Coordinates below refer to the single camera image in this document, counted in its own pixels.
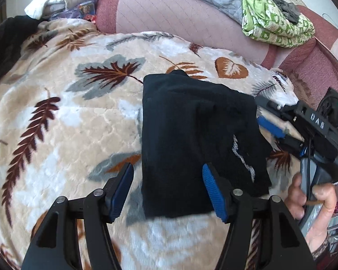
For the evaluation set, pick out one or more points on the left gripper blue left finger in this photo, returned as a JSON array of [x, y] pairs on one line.
[[56, 242]]

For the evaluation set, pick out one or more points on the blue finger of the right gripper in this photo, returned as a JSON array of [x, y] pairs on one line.
[[282, 137], [279, 110]]

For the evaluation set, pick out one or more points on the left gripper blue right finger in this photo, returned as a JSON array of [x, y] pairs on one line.
[[281, 243]]

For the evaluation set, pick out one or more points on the black pants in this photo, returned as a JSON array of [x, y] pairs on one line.
[[188, 123]]

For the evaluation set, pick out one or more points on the right hand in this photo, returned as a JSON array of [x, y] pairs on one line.
[[295, 202]]

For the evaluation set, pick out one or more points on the pink quilted bed headboard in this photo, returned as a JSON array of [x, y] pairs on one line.
[[315, 64]]

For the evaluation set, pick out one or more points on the green patterned folded blanket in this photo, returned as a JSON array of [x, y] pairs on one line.
[[263, 21]]

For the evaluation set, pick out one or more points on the dark grey cloth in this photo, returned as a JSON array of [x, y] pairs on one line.
[[289, 10]]

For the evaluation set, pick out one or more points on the leaf pattern plush blanket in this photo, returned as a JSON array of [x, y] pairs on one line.
[[71, 115]]

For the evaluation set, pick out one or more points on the black jacket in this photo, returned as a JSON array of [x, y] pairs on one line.
[[13, 32]]

